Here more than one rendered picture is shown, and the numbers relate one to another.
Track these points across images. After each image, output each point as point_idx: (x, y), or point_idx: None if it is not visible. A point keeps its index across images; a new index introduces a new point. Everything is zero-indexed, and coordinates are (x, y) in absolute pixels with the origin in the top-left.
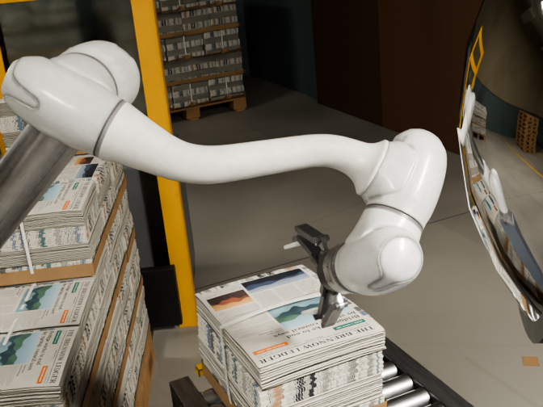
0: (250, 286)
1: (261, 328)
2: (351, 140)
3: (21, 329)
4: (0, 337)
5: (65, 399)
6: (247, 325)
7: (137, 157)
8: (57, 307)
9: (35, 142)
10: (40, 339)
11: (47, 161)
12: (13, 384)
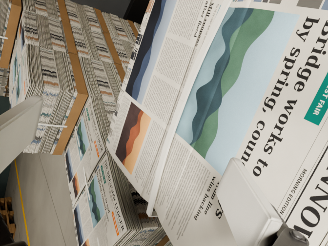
0: (134, 87)
1: (189, 190)
2: None
3: (89, 176)
4: (86, 193)
5: (142, 220)
6: (171, 187)
7: None
8: (91, 141)
9: None
10: (98, 182)
11: None
12: (109, 243)
